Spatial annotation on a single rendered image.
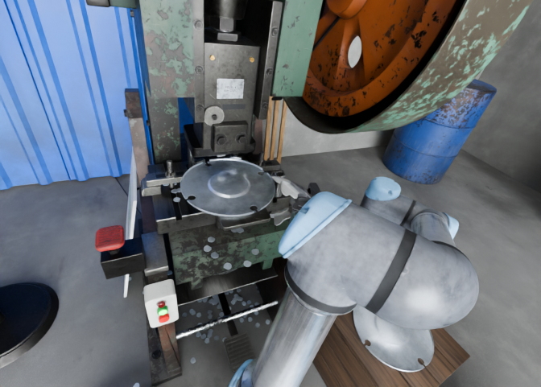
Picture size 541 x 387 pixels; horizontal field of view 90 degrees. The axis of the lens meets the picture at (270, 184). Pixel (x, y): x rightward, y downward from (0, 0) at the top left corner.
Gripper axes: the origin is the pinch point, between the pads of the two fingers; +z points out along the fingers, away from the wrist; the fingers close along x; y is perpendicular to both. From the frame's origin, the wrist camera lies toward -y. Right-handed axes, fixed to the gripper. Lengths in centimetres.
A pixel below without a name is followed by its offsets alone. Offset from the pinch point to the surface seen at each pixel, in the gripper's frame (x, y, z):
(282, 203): 9.9, -9.9, -4.0
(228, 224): 0.1, 16.0, 6.7
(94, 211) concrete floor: 78, -36, 113
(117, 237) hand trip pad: 2.1, 28.4, 30.2
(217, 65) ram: -34.1, -1.1, 17.9
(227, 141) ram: -14.7, -0.2, 14.1
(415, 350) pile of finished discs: 43, 8, -62
